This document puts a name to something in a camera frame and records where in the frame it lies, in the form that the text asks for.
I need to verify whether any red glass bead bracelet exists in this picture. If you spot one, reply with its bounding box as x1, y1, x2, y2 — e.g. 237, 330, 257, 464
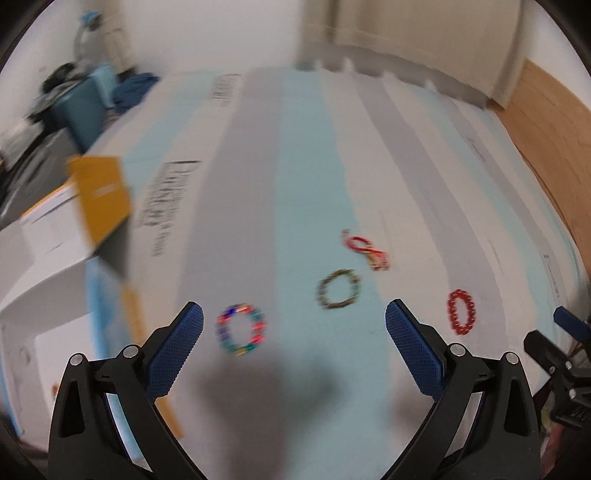
445, 288, 478, 337

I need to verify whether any multicolour glass bead bracelet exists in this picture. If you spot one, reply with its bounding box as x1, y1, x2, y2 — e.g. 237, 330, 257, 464
215, 303, 270, 357

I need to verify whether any brown wooden bead bracelet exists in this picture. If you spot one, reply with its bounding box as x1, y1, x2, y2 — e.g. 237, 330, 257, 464
315, 269, 363, 311

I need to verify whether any person's right hand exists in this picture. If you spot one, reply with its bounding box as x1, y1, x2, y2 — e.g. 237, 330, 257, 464
542, 423, 590, 480

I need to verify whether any white cardboard box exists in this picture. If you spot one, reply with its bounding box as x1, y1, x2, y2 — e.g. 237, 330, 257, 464
1, 156, 175, 450

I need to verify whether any grey suitcase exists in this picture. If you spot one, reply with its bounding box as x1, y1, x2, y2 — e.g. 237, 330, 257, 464
1, 128, 79, 229

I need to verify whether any striped bed sheet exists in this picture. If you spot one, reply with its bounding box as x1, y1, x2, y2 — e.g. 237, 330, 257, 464
92, 68, 590, 479

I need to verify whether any beige curtain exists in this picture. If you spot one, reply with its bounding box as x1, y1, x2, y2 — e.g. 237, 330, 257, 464
295, 1, 530, 106

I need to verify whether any teal suitcase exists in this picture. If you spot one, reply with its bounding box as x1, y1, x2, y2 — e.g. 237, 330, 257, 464
49, 62, 119, 153

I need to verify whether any dark blue cloth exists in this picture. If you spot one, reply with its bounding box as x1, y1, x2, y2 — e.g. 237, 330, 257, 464
112, 73, 160, 114

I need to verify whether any red knotted cord bracelet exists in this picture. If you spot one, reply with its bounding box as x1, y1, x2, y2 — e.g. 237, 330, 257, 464
339, 228, 392, 272

